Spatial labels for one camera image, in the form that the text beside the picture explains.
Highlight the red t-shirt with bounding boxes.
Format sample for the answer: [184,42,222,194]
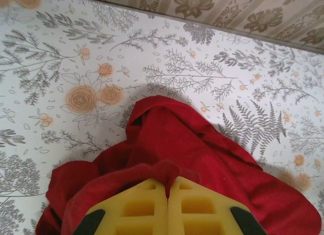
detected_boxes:
[35,95,324,235]

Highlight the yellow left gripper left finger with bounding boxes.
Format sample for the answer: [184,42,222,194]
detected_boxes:
[75,177,169,235]

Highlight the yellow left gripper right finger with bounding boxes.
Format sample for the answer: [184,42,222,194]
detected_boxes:
[167,176,264,235]

